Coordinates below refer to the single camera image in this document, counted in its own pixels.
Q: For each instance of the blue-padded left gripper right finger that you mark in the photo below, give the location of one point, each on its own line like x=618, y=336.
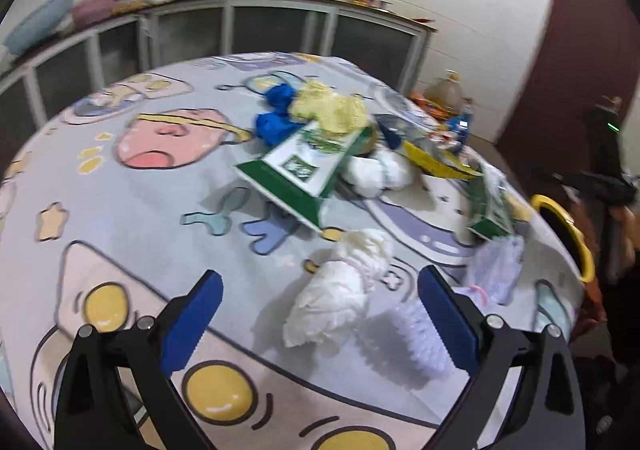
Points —
x=455, y=317

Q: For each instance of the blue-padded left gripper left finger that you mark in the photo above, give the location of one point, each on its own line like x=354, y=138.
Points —
x=185, y=319

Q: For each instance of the green white snack bag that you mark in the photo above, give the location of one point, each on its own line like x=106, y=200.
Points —
x=490, y=215

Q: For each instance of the white tissue bundle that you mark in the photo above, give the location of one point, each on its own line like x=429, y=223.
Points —
x=336, y=298

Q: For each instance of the green white carton box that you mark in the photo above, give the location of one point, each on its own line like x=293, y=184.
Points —
x=299, y=175

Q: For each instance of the yellow blue snack wrapper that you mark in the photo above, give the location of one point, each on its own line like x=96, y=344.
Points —
x=422, y=150

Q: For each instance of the blue glove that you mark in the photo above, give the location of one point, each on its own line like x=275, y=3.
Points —
x=280, y=98
x=273, y=128

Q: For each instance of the yellow glove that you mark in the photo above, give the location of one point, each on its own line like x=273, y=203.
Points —
x=336, y=114

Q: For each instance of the yellow rimmed trash bin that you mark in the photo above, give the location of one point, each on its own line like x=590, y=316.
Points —
x=563, y=225

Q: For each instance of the kitchen counter cabinets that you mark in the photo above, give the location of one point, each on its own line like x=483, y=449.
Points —
x=62, y=70

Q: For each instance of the dark red door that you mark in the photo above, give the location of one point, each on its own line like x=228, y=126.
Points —
x=589, y=55

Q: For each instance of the brown waste bucket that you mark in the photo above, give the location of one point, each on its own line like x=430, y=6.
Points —
x=429, y=107

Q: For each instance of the large cooking oil jug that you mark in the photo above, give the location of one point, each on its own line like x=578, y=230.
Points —
x=446, y=93

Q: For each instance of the cartoon astronaut tablecloth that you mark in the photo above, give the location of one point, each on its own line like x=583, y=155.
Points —
x=126, y=197

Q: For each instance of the bag of bread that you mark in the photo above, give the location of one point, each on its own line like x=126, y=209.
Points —
x=127, y=6

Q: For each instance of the pink plastic basin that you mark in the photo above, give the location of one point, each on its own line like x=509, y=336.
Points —
x=88, y=12

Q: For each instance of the blue plastic basket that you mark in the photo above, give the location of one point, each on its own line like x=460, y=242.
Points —
x=37, y=26

